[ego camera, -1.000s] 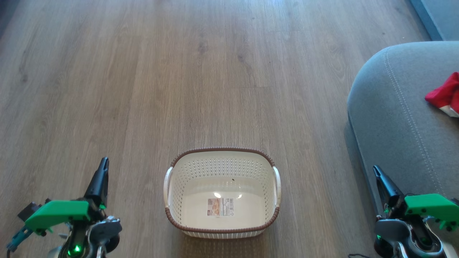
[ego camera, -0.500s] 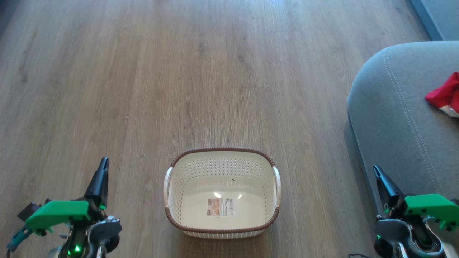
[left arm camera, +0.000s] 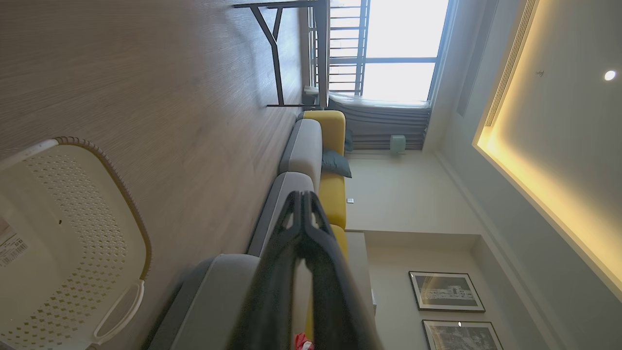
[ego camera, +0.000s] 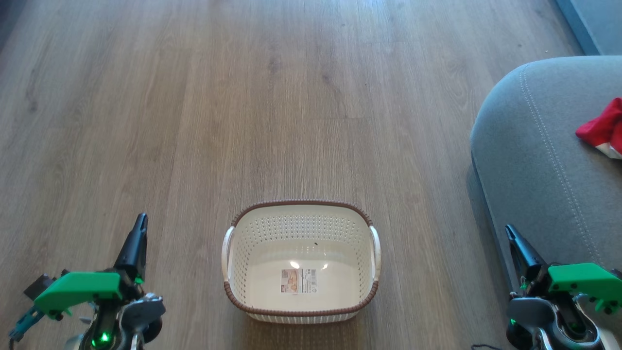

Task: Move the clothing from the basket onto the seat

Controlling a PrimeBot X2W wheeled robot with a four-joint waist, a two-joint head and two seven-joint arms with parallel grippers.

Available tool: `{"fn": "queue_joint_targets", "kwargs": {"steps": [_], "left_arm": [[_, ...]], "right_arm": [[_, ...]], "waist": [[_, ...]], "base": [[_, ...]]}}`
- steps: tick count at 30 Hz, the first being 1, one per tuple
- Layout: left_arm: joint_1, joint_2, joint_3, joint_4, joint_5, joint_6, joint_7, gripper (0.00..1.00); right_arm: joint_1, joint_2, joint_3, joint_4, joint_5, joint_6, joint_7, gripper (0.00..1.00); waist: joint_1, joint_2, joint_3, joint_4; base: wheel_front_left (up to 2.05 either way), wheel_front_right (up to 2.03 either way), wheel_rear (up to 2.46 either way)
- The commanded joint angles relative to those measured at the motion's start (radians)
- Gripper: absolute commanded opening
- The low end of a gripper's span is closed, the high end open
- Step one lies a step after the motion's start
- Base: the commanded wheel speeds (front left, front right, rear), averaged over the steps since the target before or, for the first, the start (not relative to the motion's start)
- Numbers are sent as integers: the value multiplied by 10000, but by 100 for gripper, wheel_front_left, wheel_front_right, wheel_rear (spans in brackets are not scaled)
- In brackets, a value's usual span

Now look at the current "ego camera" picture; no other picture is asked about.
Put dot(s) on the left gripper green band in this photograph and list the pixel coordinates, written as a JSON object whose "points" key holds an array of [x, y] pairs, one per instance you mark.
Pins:
{"points": [[77, 290]]}

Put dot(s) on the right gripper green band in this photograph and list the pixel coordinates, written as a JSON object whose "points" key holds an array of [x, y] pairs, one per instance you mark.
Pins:
{"points": [[585, 284]]}

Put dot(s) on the red and white clothing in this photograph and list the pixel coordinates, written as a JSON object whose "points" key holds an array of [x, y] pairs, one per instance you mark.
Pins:
{"points": [[604, 127]]}

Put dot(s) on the grey fabric sofa seat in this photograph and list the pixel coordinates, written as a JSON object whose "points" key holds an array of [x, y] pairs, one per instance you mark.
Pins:
{"points": [[549, 160]]}

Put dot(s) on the cream laundry basket brown rim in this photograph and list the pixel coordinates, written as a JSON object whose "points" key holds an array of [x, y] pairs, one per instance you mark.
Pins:
{"points": [[301, 262]]}

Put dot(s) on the printed label sticker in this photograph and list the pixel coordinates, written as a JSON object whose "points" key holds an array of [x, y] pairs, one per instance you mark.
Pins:
{"points": [[299, 281]]}

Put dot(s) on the blue-grey sofa section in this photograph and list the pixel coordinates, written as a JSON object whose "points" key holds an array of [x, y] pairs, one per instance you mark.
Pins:
{"points": [[595, 24]]}

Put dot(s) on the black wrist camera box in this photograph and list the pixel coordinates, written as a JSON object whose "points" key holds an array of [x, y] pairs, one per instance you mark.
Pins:
{"points": [[40, 287]]}

